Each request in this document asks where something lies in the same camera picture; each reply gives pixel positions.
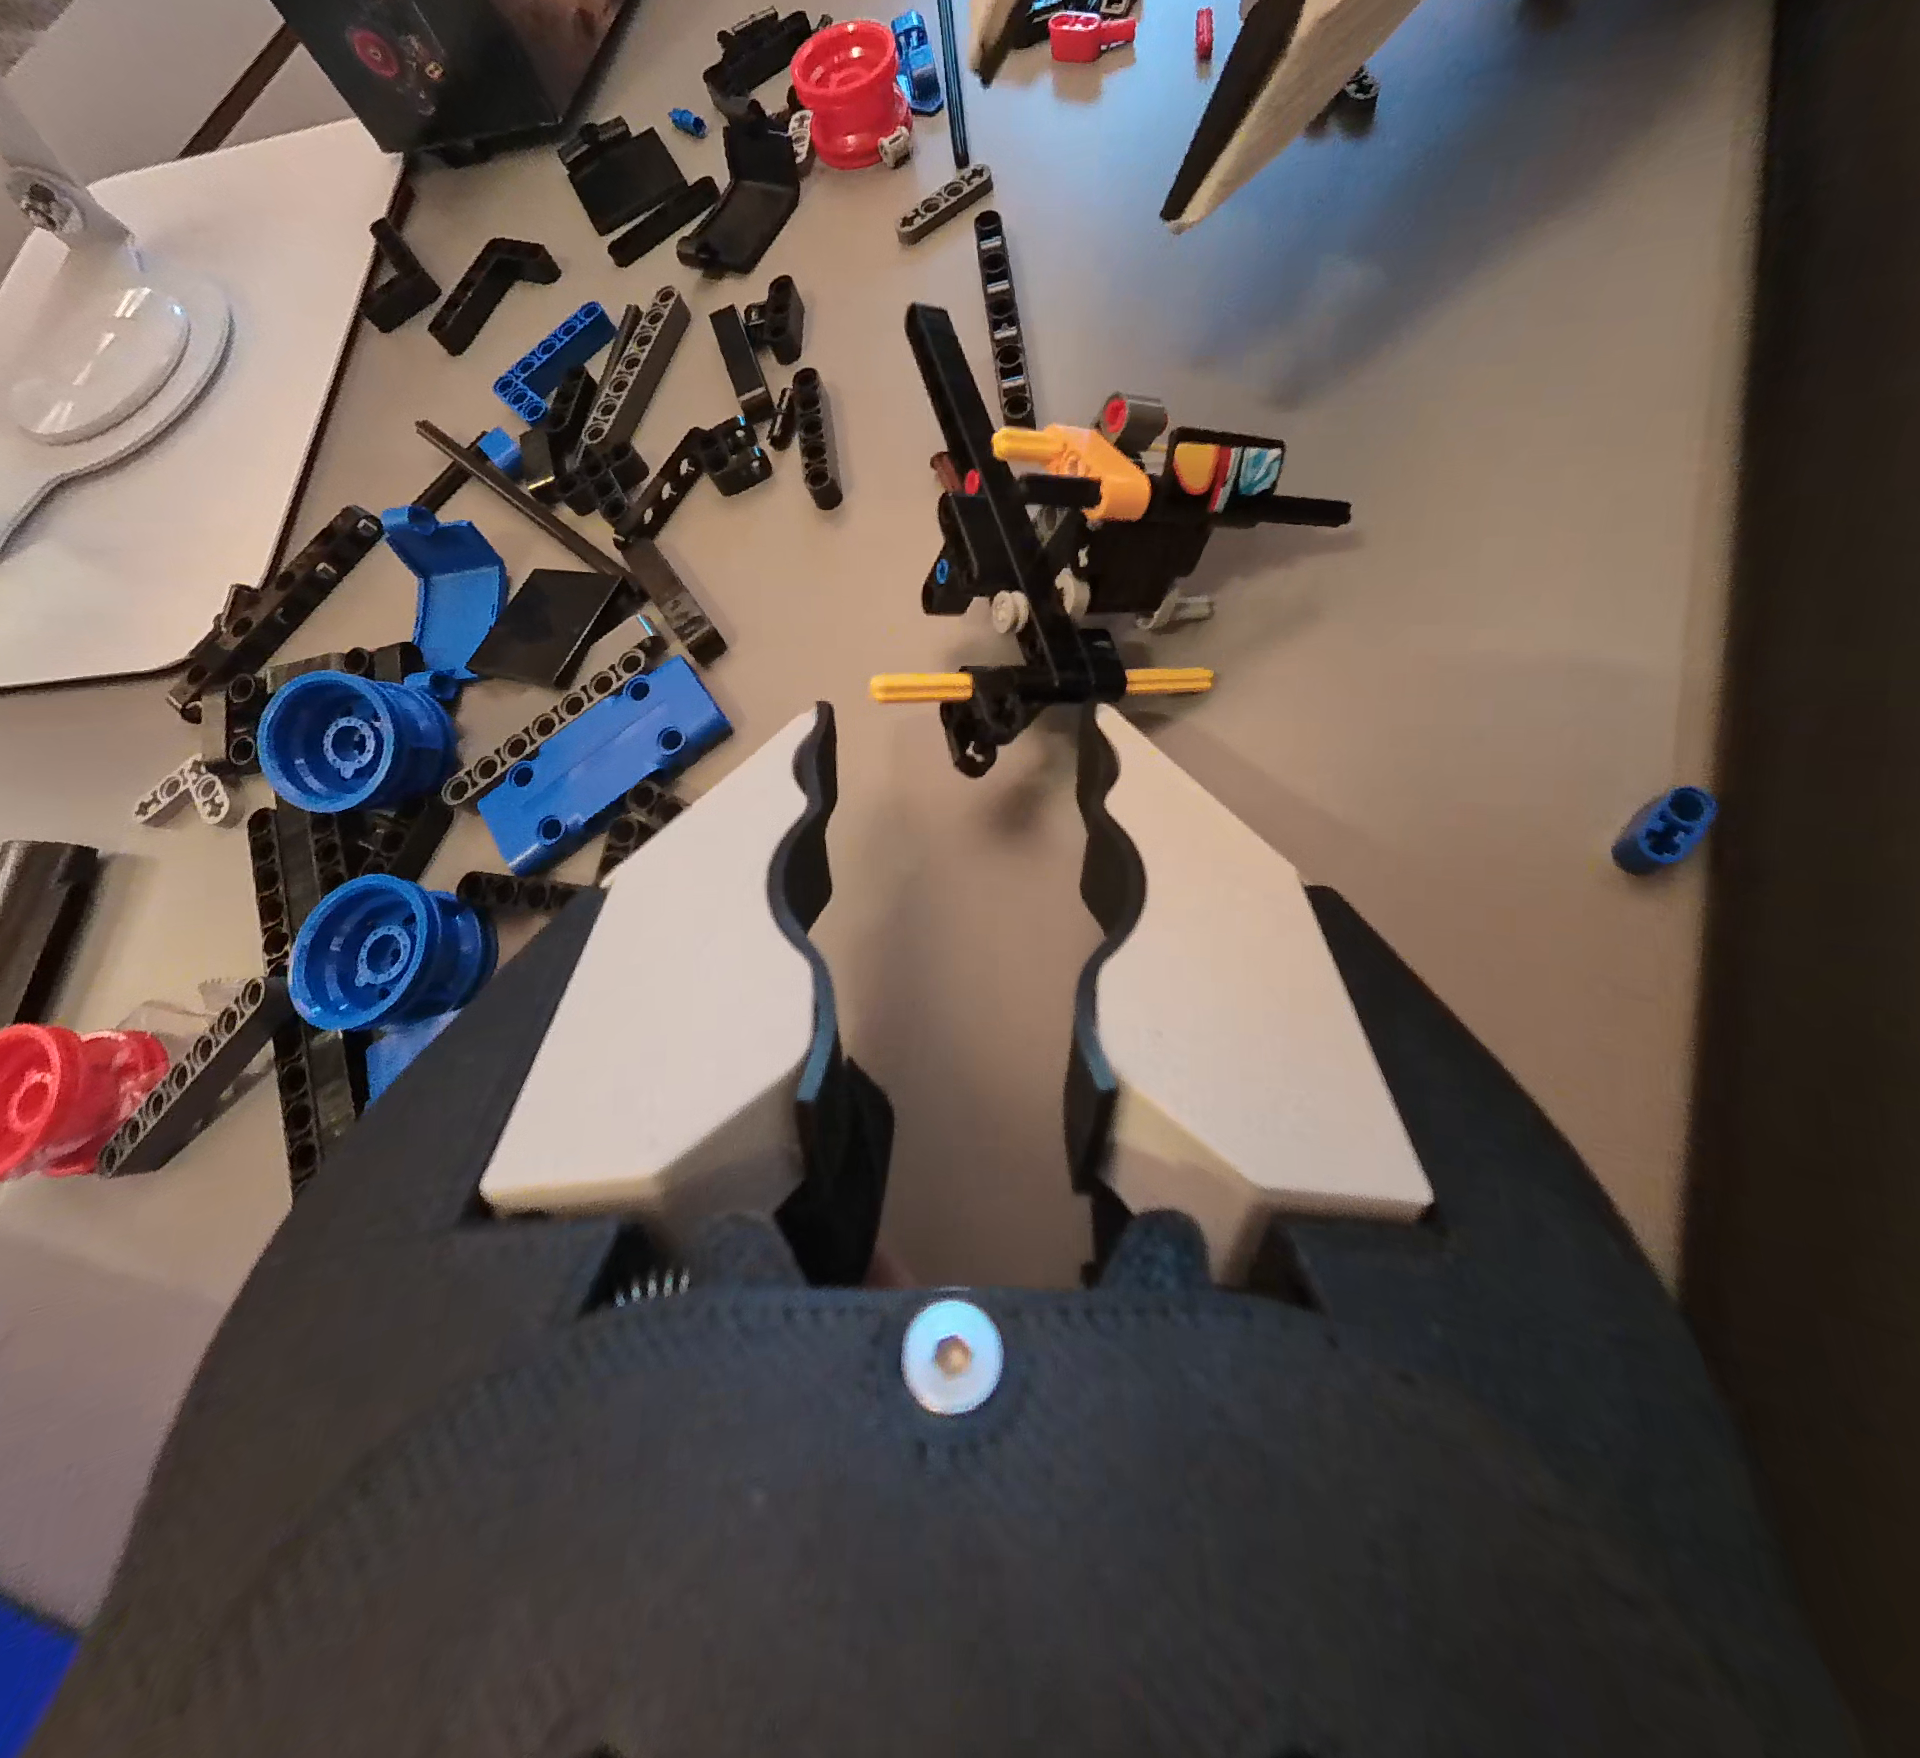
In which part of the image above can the red toy wheel hub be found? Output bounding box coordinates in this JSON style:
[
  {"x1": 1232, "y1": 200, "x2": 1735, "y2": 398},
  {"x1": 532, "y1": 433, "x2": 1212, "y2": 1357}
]
[
  {"x1": 786, "y1": 18, "x2": 915, "y2": 171},
  {"x1": 0, "y1": 1022, "x2": 170, "y2": 1183}
]

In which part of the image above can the black small toy bracket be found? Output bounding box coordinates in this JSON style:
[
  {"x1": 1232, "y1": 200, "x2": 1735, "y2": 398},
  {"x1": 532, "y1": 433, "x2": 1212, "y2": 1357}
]
[{"x1": 357, "y1": 216, "x2": 445, "y2": 337}]

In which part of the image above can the blue toy wheel hub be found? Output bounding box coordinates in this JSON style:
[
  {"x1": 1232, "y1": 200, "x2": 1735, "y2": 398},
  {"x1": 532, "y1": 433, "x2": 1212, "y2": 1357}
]
[
  {"x1": 254, "y1": 671, "x2": 460, "y2": 817},
  {"x1": 288, "y1": 872, "x2": 500, "y2": 1032}
]

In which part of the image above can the blue curved toy panel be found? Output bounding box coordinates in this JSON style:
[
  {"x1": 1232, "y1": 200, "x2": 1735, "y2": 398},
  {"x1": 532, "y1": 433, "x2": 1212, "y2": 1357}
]
[{"x1": 378, "y1": 502, "x2": 512, "y2": 680}]

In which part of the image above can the small blue toy connector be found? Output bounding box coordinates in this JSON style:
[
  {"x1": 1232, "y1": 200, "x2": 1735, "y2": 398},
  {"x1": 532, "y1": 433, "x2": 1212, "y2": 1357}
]
[{"x1": 1613, "y1": 786, "x2": 1721, "y2": 878}]

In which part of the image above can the black flat toy panel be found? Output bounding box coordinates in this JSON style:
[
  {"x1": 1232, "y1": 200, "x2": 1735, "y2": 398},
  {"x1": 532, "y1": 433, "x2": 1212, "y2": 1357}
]
[{"x1": 473, "y1": 569, "x2": 633, "y2": 689}]

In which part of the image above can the blue object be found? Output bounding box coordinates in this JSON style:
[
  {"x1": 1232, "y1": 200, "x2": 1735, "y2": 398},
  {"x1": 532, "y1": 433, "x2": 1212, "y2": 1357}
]
[{"x1": 0, "y1": 1601, "x2": 80, "y2": 1758}]

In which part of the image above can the black long thin strip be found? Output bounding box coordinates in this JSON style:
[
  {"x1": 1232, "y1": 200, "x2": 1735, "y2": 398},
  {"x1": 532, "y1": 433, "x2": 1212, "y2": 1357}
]
[{"x1": 415, "y1": 421, "x2": 648, "y2": 590}]

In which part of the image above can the black angled toy beam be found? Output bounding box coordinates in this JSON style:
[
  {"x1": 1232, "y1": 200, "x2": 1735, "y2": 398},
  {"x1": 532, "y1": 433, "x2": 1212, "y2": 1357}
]
[{"x1": 427, "y1": 240, "x2": 560, "y2": 359}]

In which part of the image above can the black hinged toy panel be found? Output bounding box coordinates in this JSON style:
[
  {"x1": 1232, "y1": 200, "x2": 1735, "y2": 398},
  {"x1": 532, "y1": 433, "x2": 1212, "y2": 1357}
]
[
  {"x1": 675, "y1": 114, "x2": 804, "y2": 278},
  {"x1": 559, "y1": 121, "x2": 720, "y2": 269}
]

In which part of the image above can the black curved toy piece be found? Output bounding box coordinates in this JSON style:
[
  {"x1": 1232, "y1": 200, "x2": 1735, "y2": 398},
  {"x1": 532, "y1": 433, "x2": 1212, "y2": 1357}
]
[{"x1": 702, "y1": 7, "x2": 812, "y2": 123}]

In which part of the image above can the partly built toy vehicle model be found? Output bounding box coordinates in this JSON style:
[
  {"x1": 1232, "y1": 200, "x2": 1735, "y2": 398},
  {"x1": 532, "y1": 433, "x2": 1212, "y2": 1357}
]
[{"x1": 867, "y1": 303, "x2": 1357, "y2": 782}]

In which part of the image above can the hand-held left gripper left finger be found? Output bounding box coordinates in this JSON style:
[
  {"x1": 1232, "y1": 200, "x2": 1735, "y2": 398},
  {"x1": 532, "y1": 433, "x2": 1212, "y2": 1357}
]
[{"x1": 476, "y1": 700, "x2": 901, "y2": 1293}]

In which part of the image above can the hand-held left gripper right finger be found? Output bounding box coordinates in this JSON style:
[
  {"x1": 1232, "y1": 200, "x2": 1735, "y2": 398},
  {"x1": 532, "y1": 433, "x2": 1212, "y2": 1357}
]
[{"x1": 1063, "y1": 703, "x2": 1438, "y2": 1293}]

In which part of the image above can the blue angled toy beam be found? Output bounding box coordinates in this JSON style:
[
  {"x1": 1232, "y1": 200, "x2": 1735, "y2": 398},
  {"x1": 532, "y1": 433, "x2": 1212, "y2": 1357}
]
[{"x1": 493, "y1": 303, "x2": 611, "y2": 423}]

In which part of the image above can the blue flat toy panel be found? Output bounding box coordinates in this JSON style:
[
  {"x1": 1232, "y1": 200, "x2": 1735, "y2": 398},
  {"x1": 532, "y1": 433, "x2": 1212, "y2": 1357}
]
[{"x1": 476, "y1": 654, "x2": 738, "y2": 878}]

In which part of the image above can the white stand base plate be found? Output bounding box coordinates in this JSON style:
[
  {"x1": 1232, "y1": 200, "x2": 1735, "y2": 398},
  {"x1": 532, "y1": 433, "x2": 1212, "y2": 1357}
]
[{"x1": 0, "y1": 114, "x2": 415, "y2": 697}]

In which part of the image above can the black curved toy panel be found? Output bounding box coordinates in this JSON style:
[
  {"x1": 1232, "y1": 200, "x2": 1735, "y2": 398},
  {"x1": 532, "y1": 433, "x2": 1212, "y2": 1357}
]
[{"x1": 0, "y1": 841, "x2": 102, "y2": 1026}]

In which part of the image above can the pile of black toy beams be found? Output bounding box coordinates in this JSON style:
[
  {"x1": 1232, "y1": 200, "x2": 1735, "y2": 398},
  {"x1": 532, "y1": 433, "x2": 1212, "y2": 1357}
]
[{"x1": 97, "y1": 280, "x2": 850, "y2": 1190}]

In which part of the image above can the black straight holed beam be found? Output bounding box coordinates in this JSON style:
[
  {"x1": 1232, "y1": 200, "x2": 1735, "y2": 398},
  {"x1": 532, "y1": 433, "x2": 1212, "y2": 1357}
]
[{"x1": 973, "y1": 210, "x2": 1041, "y2": 433}]

